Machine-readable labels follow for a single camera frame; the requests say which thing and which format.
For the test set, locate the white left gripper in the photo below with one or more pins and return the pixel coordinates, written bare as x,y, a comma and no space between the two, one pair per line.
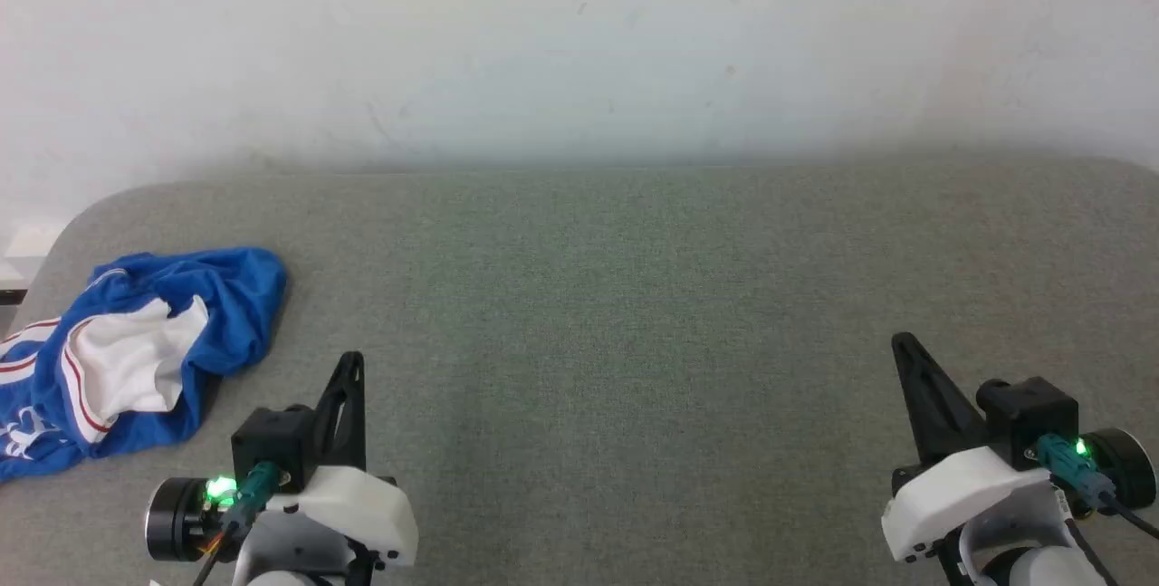
362,513

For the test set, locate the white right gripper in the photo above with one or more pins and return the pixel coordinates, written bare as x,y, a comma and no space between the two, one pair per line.
960,495

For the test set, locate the blue white Lakers jersey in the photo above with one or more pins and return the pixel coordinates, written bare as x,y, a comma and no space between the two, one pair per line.
231,296

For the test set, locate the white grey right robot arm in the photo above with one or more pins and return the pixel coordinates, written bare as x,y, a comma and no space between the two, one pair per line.
1023,550

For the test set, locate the grey fabric sofa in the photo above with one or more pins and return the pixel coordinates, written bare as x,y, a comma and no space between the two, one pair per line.
579,341

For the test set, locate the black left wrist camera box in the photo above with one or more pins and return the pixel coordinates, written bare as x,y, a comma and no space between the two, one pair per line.
272,441

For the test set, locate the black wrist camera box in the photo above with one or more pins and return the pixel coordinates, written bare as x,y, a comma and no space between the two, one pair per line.
1028,414
272,441

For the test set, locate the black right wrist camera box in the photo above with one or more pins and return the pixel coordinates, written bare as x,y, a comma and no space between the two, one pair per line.
1028,414

